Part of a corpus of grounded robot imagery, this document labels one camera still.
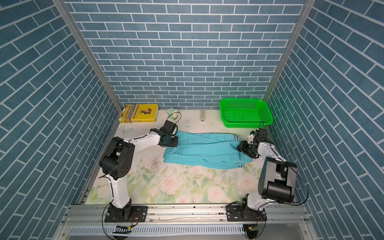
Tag teal long pants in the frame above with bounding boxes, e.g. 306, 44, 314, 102
164, 132, 252, 170

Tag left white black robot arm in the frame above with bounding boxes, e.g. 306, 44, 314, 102
100, 120, 179, 215

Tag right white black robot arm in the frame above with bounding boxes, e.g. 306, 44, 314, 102
237, 128, 298, 222

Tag pale green tape dispenser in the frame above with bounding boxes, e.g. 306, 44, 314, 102
167, 108, 179, 120

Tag green plastic basket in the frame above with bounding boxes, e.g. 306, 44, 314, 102
219, 99, 274, 129

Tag yellow book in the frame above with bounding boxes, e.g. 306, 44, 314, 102
119, 104, 159, 124

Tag floral table mat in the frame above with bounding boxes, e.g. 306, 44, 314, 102
84, 110, 264, 205

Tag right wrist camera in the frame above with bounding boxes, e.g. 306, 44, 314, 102
248, 134, 255, 145

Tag aluminium mounting rail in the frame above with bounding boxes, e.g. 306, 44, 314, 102
54, 204, 317, 240

